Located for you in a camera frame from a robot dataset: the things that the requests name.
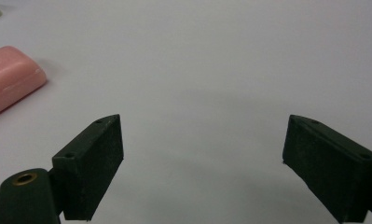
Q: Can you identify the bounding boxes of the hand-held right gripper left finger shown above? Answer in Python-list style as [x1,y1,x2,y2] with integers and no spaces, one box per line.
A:
[51,113,125,222]

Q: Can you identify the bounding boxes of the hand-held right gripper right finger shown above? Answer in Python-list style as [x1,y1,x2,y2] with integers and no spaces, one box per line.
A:
[282,114,372,224]

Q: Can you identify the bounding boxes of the pink soap bar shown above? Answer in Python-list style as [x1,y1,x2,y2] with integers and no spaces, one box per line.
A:
[0,45,48,120]

